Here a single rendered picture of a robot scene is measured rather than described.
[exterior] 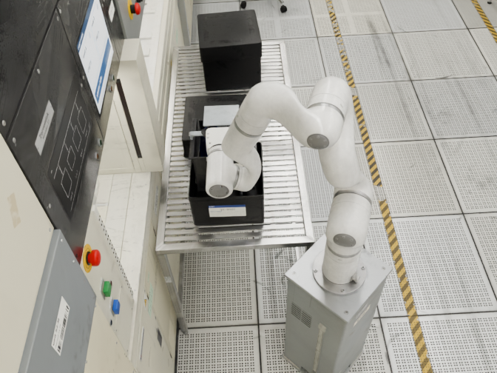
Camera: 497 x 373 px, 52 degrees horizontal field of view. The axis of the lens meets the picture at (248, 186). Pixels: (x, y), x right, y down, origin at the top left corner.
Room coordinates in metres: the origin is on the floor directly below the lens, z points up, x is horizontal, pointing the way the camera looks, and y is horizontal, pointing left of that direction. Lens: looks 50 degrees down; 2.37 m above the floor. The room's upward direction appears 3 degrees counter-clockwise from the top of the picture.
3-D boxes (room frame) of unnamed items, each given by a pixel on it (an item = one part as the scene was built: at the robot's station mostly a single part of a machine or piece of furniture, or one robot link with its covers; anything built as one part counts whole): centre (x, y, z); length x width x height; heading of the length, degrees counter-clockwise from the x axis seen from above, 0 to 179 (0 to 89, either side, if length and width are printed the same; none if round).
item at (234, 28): (2.12, 0.05, 0.89); 0.29 x 0.29 x 0.25; 4
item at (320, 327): (0.93, -0.31, 0.38); 0.28 x 0.28 x 0.76; 45
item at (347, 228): (0.90, -0.30, 1.07); 0.19 x 0.12 x 0.24; 161
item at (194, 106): (1.68, 0.12, 0.83); 0.29 x 0.29 x 0.13; 89
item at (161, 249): (1.71, 0.06, 0.38); 1.30 x 0.60 x 0.76; 0
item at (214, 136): (1.20, 0.08, 1.17); 0.11 x 0.10 x 0.07; 178
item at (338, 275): (0.93, -0.31, 0.85); 0.19 x 0.19 x 0.18
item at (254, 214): (1.30, 0.08, 0.85); 0.28 x 0.28 x 0.17; 88
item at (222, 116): (1.31, 0.08, 1.04); 0.24 x 0.20 x 0.32; 88
